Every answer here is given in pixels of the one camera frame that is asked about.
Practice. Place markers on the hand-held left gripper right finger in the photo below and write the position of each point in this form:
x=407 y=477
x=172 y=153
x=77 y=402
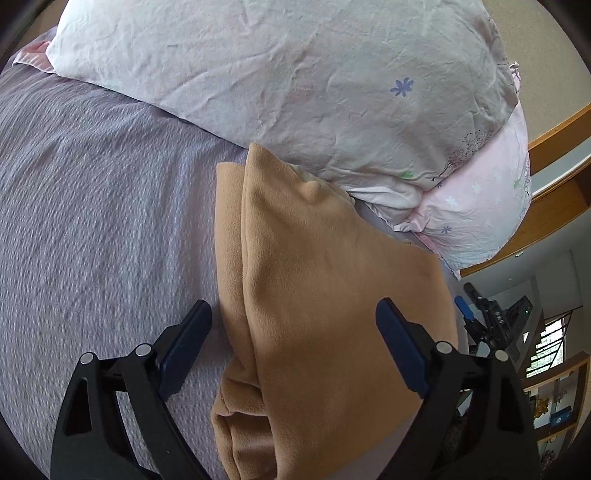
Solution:
x=406 y=355

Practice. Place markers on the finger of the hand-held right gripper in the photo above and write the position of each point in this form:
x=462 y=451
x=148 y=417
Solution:
x=467 y=316

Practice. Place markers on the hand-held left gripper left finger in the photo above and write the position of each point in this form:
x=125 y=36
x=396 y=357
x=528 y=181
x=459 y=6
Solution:
x=178 y=357

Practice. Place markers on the tan fleece garment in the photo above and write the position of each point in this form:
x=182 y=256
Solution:
x=323 y=332

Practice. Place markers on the window with grille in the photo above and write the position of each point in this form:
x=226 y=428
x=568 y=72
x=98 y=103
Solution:
x=551 y=341

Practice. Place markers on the wooden shelf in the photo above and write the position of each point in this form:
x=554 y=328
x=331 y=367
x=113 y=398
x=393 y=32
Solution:
x=556 y=401

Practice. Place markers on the pink floral pillow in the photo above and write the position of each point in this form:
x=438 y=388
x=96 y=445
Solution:
x=475 y=217

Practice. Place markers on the wooden headboard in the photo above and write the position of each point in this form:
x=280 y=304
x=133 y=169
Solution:
x=545 y=184

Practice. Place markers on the purple textured bed sheet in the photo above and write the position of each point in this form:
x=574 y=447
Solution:
x=101 y=230

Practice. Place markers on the white floral pillow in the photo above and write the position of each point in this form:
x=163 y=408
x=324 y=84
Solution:
x=286 y=87

